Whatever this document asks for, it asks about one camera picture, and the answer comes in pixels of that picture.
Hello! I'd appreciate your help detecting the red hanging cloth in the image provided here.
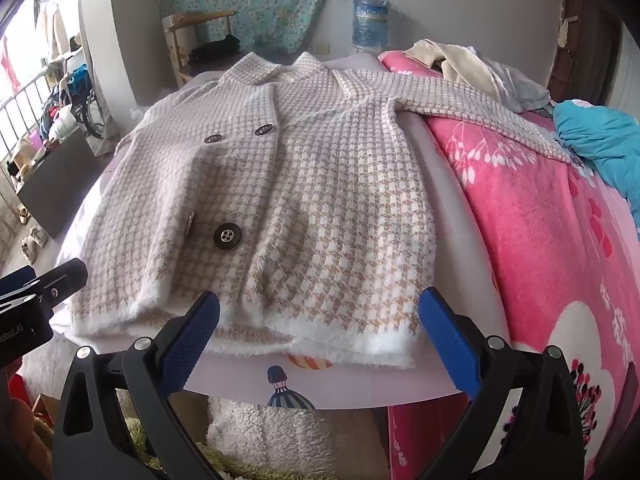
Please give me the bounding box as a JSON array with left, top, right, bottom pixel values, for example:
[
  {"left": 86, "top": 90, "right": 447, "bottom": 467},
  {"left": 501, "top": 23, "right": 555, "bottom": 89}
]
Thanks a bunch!
[{"left": 0, "top": 50, "right": 21, "bottom": 93}]

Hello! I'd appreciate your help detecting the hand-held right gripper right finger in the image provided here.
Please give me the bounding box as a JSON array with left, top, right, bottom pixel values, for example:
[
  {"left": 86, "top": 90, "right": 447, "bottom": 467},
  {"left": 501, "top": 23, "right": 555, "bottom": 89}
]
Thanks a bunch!
[{"left": 419, "top": 287, "right": 608, "bottom": 480}]

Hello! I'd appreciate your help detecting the pink floral blanket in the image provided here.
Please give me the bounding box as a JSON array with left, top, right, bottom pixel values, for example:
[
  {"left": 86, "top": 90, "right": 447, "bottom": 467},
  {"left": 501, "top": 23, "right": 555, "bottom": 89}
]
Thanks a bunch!
[{"left": 377, "top": 50, "right": 640, "bottom": 480}]

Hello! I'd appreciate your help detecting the blue bag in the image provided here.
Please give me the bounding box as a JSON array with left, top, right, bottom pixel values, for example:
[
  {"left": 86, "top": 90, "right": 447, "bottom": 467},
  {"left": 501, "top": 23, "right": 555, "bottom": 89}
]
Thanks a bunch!
[{"left": 67, "top": 67, "right": 90, "bottom": 97}]

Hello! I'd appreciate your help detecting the light grey garment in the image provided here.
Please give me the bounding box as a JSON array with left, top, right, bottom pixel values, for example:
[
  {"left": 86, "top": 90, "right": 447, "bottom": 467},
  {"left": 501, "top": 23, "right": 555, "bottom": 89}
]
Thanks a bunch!
[{"left": 467, "top": 45, "right": 553, "bottom": 113}]

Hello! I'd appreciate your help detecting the black cloth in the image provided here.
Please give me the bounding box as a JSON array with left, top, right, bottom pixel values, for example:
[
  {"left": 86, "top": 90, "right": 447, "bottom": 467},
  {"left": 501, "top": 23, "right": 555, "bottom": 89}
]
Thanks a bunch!
[{"left": 190, "top": 35, "right": 242, "bottom": 63}]

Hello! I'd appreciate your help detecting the brown wooden door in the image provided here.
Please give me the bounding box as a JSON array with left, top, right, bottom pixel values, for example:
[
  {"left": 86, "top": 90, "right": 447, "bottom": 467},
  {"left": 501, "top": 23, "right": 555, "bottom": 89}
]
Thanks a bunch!
[{"left": 545, "top": 0, "right": 623, "bottom": 106}]

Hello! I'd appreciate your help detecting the white hanging garment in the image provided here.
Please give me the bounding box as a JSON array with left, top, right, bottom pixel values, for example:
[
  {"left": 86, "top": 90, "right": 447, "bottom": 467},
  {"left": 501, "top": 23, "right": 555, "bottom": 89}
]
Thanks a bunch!
[{"left": 37, "top": 2, "right": 71, "bottom": 58}]

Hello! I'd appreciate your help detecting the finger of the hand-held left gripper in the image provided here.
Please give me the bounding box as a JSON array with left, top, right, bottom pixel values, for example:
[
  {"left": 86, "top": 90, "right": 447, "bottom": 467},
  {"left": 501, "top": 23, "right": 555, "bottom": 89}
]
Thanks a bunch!
[
  {"left": 37, "top": 258, "right": 89, "bottom": 313},
  {"left": 0, "top": 266, "right": 38, "bottom": 308}
]

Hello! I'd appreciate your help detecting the teal floral wall cloth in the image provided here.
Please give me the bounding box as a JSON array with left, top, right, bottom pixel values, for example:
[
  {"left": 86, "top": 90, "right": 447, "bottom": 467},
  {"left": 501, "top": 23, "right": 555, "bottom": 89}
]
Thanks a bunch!
[{"left": 161, "top": 0, "right": 343, "bottom": 53}]

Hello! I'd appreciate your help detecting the large water bottle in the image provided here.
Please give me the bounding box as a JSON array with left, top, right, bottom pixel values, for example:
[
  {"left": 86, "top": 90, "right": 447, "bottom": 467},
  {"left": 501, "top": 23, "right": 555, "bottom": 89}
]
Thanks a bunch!
[{"left": 351, "top": 0, "right": 392, "bottom": 56}]

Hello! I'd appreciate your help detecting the wooden chair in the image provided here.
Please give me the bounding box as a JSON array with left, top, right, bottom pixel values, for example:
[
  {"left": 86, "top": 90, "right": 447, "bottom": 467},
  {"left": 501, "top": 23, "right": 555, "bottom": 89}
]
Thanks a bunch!
[{"left": 162, "top": 10, "right": 241, "bottom": 88}]

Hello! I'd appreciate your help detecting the teal quilt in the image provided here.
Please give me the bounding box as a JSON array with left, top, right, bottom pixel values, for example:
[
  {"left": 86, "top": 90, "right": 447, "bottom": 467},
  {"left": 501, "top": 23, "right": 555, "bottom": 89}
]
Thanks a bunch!
[{"left": 552, "top": 100, "right": 640, "bottom": 201}]

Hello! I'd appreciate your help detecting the lilac printed bed sheet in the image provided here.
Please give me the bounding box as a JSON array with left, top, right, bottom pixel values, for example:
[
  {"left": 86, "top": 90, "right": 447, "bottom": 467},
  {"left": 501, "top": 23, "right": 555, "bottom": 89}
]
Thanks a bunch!
[{"left": 50, "top": 52, "right": 511, "bottom": 411}]

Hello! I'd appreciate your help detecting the beige houndstooth coat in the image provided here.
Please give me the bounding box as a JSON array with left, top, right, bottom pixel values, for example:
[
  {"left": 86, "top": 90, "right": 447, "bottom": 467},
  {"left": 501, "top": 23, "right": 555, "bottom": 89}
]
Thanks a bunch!
[{"left": 67, "top": 51, "right": 586, "bottom": 371}]

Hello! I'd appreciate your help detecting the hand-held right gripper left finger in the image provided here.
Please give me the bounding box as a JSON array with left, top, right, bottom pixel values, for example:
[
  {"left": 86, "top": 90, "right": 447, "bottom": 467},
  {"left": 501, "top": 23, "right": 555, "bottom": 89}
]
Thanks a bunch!
[{"left": 52, "top": 290, "right": 222, "bottom": 480}]

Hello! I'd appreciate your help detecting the metal balcony railing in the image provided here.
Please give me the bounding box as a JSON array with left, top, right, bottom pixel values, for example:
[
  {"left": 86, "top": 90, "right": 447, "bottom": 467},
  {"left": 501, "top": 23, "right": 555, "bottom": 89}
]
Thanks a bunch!
[{"left": 0, "top": 75, "right": 56, "bottom": 261}]

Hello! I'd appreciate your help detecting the beige garment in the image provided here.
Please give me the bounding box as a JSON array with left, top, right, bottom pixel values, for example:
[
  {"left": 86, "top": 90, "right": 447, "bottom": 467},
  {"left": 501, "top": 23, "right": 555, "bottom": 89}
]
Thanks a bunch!
[{"left": 404, "top": 39, "right": 506, "bottom": 98}]

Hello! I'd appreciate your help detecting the bicycle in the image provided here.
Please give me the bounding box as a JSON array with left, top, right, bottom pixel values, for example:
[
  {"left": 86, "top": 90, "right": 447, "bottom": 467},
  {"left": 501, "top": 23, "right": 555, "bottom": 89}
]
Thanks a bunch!
[{"left": 65, "top": 65, "right": 108, "bottom": 141}]

